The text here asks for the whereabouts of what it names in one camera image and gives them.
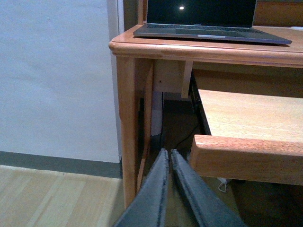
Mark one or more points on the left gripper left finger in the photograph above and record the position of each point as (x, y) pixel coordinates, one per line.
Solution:
(148, 209)

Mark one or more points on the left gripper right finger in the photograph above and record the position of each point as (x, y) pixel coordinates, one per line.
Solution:
(207, 208)

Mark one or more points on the wooden keyboard tray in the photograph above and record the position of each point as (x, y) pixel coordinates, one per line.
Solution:
(252, 137)

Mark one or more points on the white power adapter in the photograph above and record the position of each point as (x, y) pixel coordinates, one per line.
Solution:
(223, 184)

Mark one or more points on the white pipe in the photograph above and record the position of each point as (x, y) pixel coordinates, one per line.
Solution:
(156, 114)

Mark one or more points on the wooden desk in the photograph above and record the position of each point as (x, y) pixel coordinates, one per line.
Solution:
(145, 65)

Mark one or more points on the grey laptop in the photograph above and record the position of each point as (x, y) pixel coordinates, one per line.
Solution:
(229, 20)

